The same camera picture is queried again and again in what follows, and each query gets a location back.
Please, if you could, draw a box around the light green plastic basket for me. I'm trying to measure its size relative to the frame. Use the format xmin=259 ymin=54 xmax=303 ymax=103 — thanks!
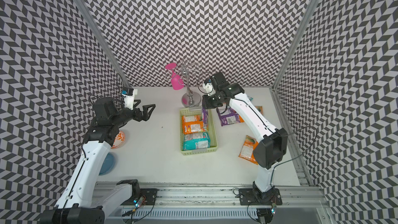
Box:
xmin=179 ymin=108 xmax=218 ymax=156

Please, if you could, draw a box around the orange yellow Fox's candy bag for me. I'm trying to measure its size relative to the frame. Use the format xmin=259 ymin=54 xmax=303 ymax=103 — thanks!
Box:
xmin=181 ymin=115 xmax=207 ymax=134

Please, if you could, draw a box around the teal candy bag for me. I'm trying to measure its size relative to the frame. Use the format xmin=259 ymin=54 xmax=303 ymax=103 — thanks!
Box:
xmin=183 ymin=132 xmax=210 ymax=150

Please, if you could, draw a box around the purple candy bag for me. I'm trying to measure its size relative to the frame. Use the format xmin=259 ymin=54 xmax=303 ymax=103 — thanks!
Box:
xmin=216 ymin=106 xmax=244 ymax=127
xmin=202 ymin=108 xmax=209 ymax=126

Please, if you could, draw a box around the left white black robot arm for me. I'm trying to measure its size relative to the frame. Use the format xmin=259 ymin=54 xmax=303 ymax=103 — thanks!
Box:
xmin=39 ymin=96 xmax=156 ymax=224

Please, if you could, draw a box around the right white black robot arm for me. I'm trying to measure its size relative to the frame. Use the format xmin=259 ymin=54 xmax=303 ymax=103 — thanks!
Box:
xmin=202 ymin=72 xmax=288 ymax=204

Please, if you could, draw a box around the silver metal glass rack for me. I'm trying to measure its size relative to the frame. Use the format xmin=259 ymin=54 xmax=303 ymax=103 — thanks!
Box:
xmin=179 ymin=61 xmax=202 ymax=108

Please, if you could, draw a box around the orange patterned bowl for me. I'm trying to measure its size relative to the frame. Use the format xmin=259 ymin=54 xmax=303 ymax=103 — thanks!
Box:
xmin=112 ymin=131 xmax=126 ymax=149

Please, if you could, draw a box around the orange candy bag upper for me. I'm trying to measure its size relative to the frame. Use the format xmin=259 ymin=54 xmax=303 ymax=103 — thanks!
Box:
xmin=256 ymin=106 xmax=263 ymax=115

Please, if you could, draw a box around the pink plastic wine glass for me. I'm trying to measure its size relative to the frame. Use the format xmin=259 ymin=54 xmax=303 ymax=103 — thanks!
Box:
xmin=165 ymin=63 xmax=184 ymax=90

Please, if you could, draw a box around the blue plate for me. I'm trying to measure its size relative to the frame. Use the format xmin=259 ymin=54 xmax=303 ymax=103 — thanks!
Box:
xmin=99 ymin=153 xmax=116 ymax=176

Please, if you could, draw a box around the orange candy bag lower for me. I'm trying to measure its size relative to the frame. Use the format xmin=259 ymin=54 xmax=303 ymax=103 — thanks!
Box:
xmin=238 ymin=135 xmax=259 ymax=164

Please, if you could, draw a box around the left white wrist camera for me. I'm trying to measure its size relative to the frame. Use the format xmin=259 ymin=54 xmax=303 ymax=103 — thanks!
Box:
xmin=121 ymin=87 xmax=137 ymax=110

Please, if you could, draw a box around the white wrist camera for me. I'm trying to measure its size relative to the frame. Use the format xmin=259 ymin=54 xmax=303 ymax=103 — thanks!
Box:
xmin=202 ymin=79 xmax=215 ymax=96
xmin=121 ymin=87 xmax=137 ymax=110

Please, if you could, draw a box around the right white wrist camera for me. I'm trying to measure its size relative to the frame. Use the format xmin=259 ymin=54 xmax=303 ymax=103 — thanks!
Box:
xmin=202 ymin=79 xmax=215 ymax=96

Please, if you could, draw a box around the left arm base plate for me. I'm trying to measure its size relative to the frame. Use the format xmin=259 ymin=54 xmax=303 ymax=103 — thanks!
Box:
xmin=121 ymin=188 xmax=159 ymax=206

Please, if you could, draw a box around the aluminium front rail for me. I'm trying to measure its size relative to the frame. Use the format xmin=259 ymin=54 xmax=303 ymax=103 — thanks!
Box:
xmin=68 ymin=185 xmax=330 ymax=209

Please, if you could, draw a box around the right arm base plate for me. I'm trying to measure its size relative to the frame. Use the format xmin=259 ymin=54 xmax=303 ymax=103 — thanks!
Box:
xmin=238 ymin=188 xmax=283 ymax=206

